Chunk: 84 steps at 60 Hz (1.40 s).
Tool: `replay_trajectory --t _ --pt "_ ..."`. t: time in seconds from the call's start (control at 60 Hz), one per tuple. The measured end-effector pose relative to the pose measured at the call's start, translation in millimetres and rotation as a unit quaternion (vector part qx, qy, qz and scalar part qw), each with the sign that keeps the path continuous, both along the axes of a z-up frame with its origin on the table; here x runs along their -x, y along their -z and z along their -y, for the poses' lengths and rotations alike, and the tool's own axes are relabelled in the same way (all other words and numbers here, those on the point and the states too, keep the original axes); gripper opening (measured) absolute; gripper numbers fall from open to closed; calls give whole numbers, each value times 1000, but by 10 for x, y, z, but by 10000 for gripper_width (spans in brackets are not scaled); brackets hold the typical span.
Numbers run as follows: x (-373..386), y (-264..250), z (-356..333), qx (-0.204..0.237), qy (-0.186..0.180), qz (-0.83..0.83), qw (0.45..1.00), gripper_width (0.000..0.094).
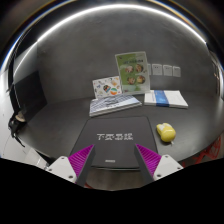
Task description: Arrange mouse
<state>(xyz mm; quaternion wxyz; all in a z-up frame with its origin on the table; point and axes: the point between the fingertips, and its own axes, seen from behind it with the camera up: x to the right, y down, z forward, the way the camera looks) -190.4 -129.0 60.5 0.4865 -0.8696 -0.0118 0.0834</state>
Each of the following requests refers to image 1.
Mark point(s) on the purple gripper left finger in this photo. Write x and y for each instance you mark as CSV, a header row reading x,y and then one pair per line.
x,y
74,168

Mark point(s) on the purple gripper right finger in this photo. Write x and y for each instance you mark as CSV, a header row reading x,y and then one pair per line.
x,y
154,166

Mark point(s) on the yellow computer mouse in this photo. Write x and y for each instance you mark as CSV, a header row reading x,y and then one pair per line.
x,y
166,131

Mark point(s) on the black mouse pad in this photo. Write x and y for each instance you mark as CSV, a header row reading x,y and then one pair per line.
x,y
115,140

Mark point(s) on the striped book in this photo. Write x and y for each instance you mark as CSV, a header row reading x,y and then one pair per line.
x,y
112,104

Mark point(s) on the white and blue book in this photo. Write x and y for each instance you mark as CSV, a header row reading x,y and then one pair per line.
x,y
165,98

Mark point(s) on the small colourful picture book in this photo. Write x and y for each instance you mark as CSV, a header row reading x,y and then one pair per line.
x,y
106,87

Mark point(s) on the black chair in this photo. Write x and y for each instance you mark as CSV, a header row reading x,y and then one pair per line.
x,y
28,99

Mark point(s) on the green standing picture book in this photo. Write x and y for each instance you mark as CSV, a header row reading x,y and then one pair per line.
x,y
133,72

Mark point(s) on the red stool frame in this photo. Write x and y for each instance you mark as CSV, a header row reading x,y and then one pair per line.
x,y
212,152

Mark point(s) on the white wall socket panel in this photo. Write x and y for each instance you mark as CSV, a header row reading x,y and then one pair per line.
x,y
176,71
167,69
149,69
157,69

